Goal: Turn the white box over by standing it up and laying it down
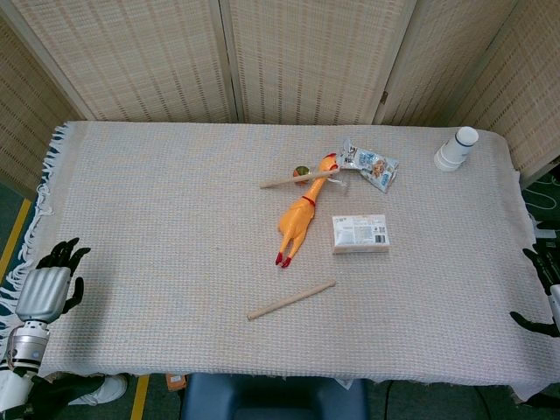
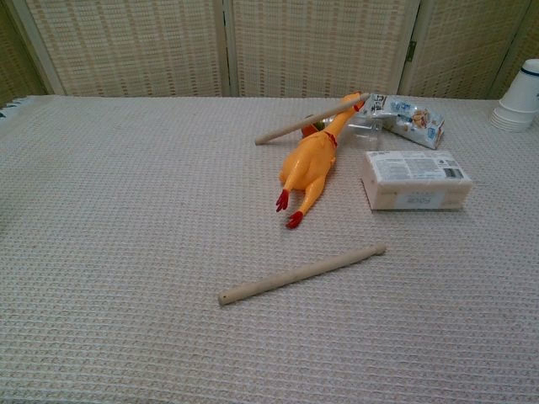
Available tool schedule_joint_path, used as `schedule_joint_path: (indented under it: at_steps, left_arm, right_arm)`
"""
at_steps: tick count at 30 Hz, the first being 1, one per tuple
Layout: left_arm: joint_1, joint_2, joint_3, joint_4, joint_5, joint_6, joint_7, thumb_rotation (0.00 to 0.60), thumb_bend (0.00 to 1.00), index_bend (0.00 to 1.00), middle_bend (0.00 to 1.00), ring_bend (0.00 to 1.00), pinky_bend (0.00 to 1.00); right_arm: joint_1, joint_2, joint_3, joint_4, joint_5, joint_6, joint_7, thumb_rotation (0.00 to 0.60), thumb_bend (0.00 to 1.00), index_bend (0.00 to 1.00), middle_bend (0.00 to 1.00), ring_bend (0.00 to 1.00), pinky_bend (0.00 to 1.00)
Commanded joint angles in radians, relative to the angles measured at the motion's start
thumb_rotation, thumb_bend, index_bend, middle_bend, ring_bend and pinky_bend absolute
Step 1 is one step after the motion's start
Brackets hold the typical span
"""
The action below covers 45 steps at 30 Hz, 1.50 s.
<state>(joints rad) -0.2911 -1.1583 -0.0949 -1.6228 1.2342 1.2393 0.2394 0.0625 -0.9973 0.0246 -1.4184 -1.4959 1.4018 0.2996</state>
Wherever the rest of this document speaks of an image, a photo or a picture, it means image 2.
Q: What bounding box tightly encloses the white tissue pack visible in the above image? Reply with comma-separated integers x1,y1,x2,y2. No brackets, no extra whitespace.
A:
360,149,473,211

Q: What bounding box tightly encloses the yellow rubber chicken toy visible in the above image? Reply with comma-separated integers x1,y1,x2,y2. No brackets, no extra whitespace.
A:
275,93,368,230

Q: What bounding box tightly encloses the wooden stick with knob end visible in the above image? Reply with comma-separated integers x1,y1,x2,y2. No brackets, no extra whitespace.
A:
217,242,387,307

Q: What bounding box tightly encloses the small orange green toy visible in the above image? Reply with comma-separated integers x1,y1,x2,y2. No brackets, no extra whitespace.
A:
300,113,328,138

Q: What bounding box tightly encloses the plain wooden stick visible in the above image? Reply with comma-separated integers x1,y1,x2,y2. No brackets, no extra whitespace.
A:
254,93,370,146

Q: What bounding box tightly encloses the clear plastic container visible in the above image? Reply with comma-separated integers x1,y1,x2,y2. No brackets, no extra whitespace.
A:
344,112,387,148

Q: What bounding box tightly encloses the beige woven tablecloth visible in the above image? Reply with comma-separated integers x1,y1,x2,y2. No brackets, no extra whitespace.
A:
0,94,539,404

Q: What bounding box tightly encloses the woven folding screen panel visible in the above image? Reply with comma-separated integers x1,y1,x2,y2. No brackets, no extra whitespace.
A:
0,0,48,106
398,0,532,100
7,0,232,98
490,0,539,100
221,0,422,99

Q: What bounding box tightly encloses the white blue snack bag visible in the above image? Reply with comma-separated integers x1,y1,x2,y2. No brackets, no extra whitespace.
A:
360,93,446,151

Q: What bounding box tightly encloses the stack of white paper cups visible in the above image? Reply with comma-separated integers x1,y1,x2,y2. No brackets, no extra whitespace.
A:
489,59,539,133

